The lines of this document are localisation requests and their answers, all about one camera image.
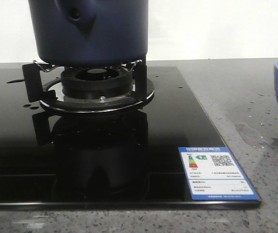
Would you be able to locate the dark blue cooking pot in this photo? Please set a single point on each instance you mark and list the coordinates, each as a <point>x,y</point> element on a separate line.
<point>78,33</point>

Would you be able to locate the blue white energy label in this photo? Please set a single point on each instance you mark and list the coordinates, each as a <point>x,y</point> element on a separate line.
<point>213,173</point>

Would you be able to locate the black metal pot support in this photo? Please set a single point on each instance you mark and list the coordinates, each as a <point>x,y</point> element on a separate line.
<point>50,94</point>

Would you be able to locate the black glass gas stove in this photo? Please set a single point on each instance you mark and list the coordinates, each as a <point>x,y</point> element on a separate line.
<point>126,160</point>

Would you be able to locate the black round gas burner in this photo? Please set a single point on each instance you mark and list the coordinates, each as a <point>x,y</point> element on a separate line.
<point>92,83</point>

